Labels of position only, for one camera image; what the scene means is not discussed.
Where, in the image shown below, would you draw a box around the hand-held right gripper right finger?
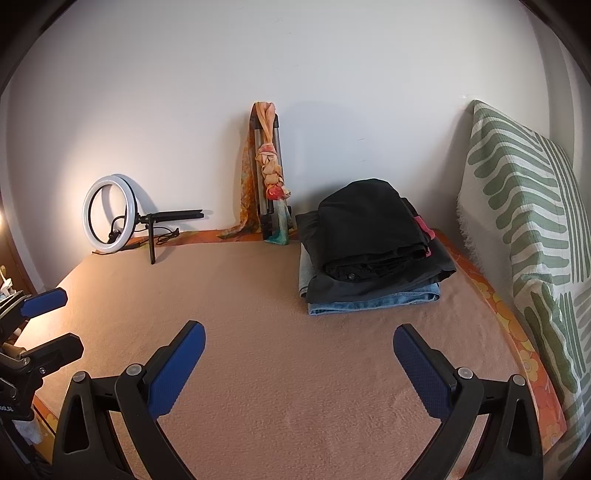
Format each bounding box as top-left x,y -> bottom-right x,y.
393,323 -> 544,480

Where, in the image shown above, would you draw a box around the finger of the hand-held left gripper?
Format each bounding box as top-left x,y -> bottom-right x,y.
18,333 -> 85,376
0,287 -> 68,320

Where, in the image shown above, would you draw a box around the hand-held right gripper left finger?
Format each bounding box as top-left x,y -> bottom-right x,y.
52,320 -> 206,480

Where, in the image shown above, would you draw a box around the black pants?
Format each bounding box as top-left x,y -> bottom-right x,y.
318,179 -> 432,281

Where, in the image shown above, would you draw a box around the dark grey folded pants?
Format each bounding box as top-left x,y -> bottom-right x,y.
295,198 -> 458,305

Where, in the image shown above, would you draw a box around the blue folded jeans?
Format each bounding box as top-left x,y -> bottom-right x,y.
308,282 -> 441,317

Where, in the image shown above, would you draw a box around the peach blanket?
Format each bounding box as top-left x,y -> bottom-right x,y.
14,240 -> 536,480

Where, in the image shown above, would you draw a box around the light grey folded jeans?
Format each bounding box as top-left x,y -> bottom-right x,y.
298,242 -> 324,298

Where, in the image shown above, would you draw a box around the small black tripod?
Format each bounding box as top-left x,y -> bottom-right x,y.
139,209 -> 204,265

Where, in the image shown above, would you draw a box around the teal cloth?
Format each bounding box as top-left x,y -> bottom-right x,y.
265,217 -> 291,246

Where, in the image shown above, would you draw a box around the green striped white pillow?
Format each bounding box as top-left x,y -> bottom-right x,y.
457,99 -> 591,472

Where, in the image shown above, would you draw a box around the orange patterned scarf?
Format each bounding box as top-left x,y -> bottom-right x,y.
217,100 -> 293,240

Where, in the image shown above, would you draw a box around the white ring light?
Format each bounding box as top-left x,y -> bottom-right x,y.
82,173 -> 139,254

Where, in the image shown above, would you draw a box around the black ring light cable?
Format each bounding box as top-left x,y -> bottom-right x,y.
108,216 -> 181,247

